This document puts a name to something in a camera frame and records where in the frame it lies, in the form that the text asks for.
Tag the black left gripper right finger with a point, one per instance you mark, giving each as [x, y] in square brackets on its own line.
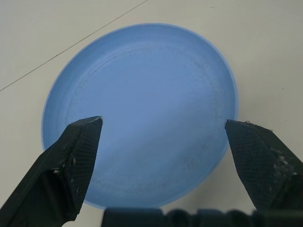
[262, 165]

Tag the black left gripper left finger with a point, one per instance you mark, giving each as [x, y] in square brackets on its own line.
[59, 175]

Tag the blue plastic plate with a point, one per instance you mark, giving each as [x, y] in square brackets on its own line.
[146, 106]

